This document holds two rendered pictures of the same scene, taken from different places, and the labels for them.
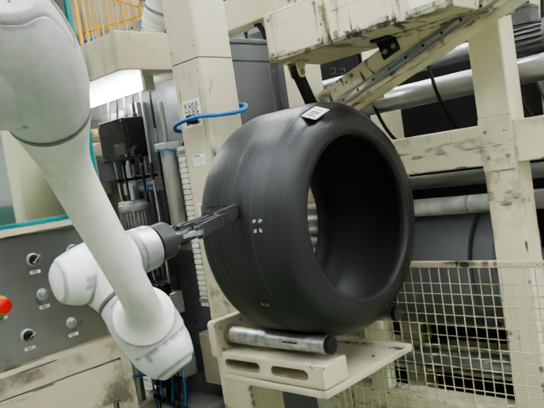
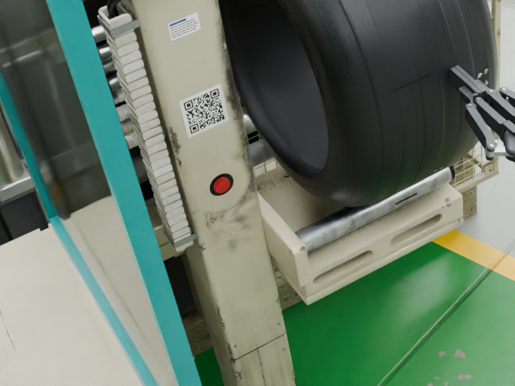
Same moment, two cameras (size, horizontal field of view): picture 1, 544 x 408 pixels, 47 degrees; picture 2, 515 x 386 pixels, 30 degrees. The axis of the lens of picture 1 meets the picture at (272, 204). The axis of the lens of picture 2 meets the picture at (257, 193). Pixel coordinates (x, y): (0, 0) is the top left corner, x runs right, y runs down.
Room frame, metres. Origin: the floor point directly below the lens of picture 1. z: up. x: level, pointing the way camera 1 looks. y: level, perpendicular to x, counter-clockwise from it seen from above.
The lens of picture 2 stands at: (1.19, 1.31, 2.12)
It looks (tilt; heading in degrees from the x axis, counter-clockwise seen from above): 41 degrees down; 295
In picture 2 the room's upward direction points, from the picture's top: 12 degrees counter-clockwise
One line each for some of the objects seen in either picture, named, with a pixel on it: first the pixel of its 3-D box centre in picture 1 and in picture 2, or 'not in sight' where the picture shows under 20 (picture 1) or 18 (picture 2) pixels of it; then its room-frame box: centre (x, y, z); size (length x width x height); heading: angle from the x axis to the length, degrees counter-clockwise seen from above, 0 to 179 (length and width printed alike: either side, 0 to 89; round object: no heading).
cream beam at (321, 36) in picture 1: (371, 14); not in sight; (1.79, -0.36, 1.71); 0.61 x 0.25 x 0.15; 46
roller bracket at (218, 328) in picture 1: (265, 320); (252, 207); (1.79, 0.07, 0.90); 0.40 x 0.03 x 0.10; 136
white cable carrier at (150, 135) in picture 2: (200, 225); (152, 135); (1.87, 0.22, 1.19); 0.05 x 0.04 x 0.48; 136
